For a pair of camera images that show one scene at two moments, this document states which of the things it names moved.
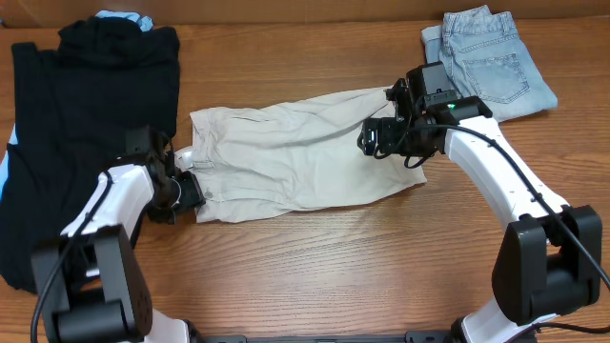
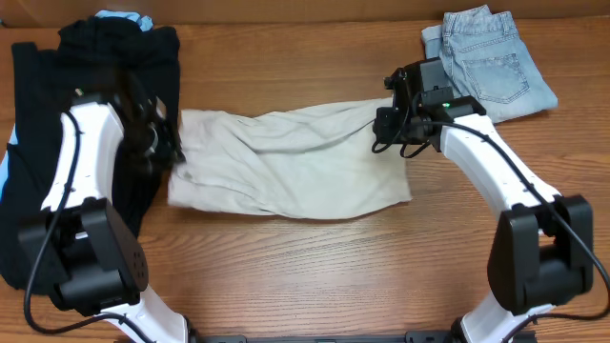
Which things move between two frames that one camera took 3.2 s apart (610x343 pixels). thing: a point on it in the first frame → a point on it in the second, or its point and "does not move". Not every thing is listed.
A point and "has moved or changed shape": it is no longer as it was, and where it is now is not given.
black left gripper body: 192,191 → 162,143
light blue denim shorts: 485,57 does not move
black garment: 73,105 does not move
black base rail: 429,336 does not move
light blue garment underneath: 146,23 does not move
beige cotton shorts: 293,151 has moved or changed shape
